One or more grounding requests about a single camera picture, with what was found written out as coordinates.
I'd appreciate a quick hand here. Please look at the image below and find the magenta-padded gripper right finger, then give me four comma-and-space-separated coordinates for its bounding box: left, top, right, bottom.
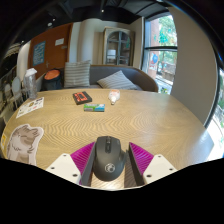
128, 141, 178, 187

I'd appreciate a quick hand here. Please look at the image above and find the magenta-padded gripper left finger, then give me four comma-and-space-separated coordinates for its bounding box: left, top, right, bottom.
45, 141, 98, 187

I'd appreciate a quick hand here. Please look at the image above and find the black computer mouse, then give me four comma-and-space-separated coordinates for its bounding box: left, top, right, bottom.
92, 135, 128, 182

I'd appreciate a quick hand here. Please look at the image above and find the yellow sticker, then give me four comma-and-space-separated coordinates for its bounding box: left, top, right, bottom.
0, 133, 8, 151

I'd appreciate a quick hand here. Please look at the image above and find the small green pack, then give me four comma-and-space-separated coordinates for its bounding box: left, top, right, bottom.
83, 103, 106, 113

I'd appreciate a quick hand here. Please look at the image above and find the white printed paper sheet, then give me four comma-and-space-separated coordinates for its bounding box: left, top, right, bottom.
15, 96, 45, 119

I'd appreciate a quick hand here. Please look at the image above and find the small white squeeze bottle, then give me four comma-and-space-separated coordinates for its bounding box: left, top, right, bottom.
107, 89, 121, 106

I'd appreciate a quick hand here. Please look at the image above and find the black and orange bag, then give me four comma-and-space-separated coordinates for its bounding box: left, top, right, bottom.
42, 68, 64, 92

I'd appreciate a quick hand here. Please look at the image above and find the grey curved sofa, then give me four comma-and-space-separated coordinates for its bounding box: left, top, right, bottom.
41, 64, 160, 93

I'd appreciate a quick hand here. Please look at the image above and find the group of white chairs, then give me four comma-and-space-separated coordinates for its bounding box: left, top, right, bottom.
1, 75, 24, 111

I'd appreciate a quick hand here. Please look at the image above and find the upright striped cushion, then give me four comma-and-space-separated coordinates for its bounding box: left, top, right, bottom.
63, 60, 92, 89

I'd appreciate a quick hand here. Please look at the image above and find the flat-lying striped cushion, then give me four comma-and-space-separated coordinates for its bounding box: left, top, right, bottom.
96, 70, 138, 91

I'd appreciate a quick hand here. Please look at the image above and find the brown wooden door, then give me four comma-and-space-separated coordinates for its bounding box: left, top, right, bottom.
27, 23, 74, 80

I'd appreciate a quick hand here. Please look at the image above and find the blue poster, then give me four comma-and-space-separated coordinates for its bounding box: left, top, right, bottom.
32, 40, 47, 67

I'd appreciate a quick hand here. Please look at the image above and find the white door sign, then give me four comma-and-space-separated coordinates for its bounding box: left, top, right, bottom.
54, 37, 65, 47

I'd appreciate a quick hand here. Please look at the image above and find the arched glass-door cabinet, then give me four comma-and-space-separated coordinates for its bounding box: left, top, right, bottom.
102, 27, 136, 67

